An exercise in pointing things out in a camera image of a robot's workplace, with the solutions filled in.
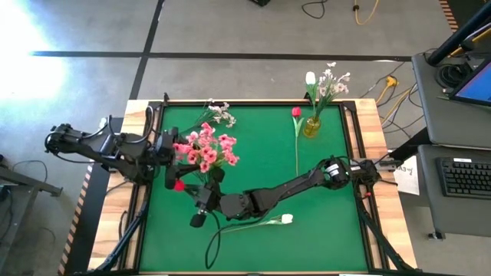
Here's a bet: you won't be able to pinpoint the white paper sheet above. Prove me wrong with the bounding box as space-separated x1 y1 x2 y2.
393 155 421 196

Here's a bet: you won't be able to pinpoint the black diagonal frame strut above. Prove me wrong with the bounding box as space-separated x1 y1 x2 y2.
356 199 414 274
94 191 151 274

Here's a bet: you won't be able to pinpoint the gray metal stand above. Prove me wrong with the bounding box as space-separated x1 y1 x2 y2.
0 155 63 265

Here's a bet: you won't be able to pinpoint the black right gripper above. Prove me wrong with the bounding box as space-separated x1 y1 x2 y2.
190 166 226 229

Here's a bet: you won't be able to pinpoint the coiled black cables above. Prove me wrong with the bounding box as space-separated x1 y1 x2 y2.
437 63 463 90

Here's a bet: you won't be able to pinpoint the black table frame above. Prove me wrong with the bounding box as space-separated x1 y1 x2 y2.
130 98 379 275

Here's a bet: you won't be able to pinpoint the gray desk with keyboard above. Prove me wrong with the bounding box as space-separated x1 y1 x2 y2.
417 144 491 241

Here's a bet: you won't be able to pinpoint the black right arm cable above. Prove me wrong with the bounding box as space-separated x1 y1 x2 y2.
204 211 269 270

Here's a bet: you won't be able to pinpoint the yellow glass vase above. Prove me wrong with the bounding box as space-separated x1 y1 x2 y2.
302 116 322 139

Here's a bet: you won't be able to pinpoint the green table mat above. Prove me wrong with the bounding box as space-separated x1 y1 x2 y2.
138 103 369 273

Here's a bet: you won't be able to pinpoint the laptop with blue screen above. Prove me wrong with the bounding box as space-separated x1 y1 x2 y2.
449 57 491 107

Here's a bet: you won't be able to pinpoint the red artificial tulip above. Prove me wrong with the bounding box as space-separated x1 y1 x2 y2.
291 106 305 177
174 179 200 195

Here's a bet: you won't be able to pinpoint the yellow floor cable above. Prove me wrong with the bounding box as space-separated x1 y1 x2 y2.
352 0 381 26

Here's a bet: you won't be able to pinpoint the black floor cable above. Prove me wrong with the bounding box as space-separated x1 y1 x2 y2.
301 0 329 20

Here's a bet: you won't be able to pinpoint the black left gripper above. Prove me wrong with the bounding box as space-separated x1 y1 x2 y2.
153 126 201 191

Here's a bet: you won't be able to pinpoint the yellow plug cable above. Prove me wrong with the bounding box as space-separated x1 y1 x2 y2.
374 75 414 120

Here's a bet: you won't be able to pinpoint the black slanted pole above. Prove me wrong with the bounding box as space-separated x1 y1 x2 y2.
427 2 491 67

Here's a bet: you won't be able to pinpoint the gray desk with laptop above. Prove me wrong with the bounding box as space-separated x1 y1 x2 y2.
411 52 491 151

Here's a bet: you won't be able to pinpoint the white blossom spray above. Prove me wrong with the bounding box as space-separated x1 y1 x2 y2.
316 61 351 120
180 98 237 134

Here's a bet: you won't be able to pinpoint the black keyboard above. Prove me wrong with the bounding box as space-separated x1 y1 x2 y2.
436 156 491 200

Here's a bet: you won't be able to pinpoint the white artificial tulip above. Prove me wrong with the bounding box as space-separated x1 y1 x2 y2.
220 213 295 235
305 71 319 120

